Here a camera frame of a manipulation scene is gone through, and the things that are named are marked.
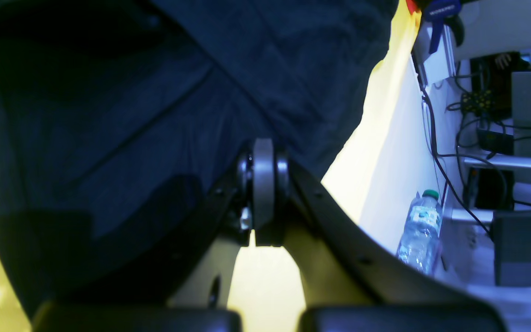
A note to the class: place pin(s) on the yellow table cloth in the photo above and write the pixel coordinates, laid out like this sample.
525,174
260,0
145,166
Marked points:
265,277

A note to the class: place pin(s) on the clear plastic water bottle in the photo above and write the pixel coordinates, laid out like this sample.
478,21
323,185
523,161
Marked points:
420,243

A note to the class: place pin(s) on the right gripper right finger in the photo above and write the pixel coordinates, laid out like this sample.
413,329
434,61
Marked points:
350,283

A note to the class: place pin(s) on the dark navy T-shirt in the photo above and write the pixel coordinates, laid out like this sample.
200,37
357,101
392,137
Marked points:
116,116

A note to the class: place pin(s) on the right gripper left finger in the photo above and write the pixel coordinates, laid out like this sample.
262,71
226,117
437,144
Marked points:
180,284

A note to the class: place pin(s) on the left red-black table clamp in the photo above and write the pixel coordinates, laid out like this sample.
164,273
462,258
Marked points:
440,13

